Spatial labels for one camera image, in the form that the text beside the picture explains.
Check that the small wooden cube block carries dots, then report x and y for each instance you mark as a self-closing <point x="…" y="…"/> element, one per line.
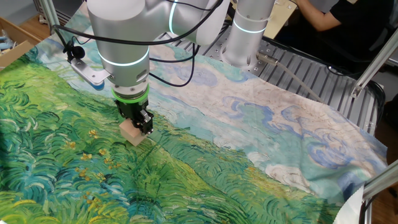
<point x="132" y="133"/>

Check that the brown cardboard box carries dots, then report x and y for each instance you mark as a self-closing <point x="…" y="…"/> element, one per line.
<point x="15" y="54"/>

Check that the painted landscape print cloth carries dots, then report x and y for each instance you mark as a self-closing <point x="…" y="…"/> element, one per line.
<point x="217" y="124"/>

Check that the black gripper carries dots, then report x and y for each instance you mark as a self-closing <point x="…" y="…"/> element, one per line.
<point x="130" y="109"/>

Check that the tan wooden board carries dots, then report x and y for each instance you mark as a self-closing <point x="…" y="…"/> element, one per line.
<point x="281" y="18"/>

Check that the aluminium frame post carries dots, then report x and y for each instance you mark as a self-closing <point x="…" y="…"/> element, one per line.
<point x="382" y="182"/>
<point x="46" y="9"/>
<point x="373" y="67"/>

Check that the person's bare forearm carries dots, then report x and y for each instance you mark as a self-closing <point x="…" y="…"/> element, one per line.
<point x="317" y="18"/>

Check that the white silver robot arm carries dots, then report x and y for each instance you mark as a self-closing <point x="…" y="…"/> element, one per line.
<point x="124" y="40"/>

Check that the person in black shirt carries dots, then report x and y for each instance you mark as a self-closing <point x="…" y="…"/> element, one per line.
<point x="357" y="28"/>

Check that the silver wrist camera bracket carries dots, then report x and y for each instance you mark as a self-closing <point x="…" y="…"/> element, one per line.
<point x="88" y="70"/>

